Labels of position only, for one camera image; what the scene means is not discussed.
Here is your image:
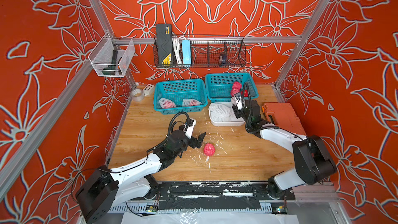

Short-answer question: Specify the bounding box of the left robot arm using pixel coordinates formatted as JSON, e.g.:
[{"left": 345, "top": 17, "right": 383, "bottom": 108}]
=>
[{"left": 75, "top": 118, "right": 206, "bottom": 224}]

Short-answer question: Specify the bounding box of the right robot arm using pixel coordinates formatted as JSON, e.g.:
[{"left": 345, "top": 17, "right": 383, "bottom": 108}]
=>
[{"left": 231, "top": 99, "right": 337, "bottom": 199}]

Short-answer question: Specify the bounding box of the teal basket with netted apples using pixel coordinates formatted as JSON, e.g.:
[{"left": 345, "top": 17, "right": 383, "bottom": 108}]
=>
[{"left": 153, "top": 79, "right": 208, "bottom": 115}]

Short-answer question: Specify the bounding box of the teal basket for bare apples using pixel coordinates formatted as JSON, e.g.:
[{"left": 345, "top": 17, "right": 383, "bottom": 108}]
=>
[{"left": 205, "top": 73, "right": 259, "bottom": 103}]

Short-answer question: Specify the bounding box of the white plastic tub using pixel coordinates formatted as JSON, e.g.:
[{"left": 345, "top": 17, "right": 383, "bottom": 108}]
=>
[{"left": 208, "top": 102, "right": 245, "bottom": 127}]

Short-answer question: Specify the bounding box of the orange tool case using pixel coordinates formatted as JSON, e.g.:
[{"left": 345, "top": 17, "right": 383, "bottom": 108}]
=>
[{"left": 261, "top": 102, "right": 307, "bottom": 137}]

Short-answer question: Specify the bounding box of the white remote control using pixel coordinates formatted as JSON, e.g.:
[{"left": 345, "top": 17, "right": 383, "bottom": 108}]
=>
[{"left": 143, "top": 84, "right": 155, "bottom": 96}]

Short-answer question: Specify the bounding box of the small black device in basket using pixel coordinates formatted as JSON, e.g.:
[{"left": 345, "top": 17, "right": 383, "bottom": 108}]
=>
[{"left": 219, "top": 53, "right": 227, "bottom": 67}]

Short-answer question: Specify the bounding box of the clear tape roll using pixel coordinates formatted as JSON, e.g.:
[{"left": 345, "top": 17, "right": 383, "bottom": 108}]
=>
[{"left": 131, "top": 89, "right": 145, "bottom": 102}]

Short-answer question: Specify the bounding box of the light blue power bank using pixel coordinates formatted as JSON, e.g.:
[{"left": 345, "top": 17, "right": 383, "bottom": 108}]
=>
[{"left": 181, "top": 39, "right": 192, "bottom": 66}]

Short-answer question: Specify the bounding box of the black box device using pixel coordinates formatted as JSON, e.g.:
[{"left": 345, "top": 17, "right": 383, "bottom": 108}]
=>
[{"left": 156, "top": 24, "right": 174, "bottom": 66}]

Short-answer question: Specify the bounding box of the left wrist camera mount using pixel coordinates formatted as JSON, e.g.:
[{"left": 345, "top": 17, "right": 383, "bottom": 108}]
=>
[{"left": 184, "top": 121, "right": 197, "bottom": 139}]

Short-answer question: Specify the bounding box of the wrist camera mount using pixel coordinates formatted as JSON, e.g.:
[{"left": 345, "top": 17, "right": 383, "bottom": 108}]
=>
[
  {"left": 232, "top": 92, "right": 243, "bottom": 112},
  {"left": 184, "top": 121, "right": 197, "bottom": 139}
]

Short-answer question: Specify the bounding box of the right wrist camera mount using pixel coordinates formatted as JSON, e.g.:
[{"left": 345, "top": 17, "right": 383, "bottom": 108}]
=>
[{"left": 232, "top": 92, "right": 243, "bottom": 112}]

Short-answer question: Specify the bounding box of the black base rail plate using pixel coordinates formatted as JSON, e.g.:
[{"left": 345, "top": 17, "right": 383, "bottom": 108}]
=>
[{"left": 129, "top": 181, "right": 296, "bottom": 214}]

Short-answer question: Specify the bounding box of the black wire wall basket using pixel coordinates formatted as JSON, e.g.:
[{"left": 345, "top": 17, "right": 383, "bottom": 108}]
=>
[{"left": 153, "top": 34, "right": 247, "bottom": 68}]

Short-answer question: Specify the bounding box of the white coiled cable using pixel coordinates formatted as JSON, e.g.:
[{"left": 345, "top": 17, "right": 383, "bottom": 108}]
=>
[{"left": 171, "top": 36, "right": 184, "bottom": 66}]

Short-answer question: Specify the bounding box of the dark green handled tool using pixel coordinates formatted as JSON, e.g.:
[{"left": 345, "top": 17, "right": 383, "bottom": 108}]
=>
[{"left": 102, "top": 49, "right": 118, "bottom": 76}]

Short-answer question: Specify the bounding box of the clear acrylic wall box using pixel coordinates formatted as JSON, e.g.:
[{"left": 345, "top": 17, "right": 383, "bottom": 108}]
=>
[{"left": 88, "top": 33, "right": 135, "bottom": 78}]

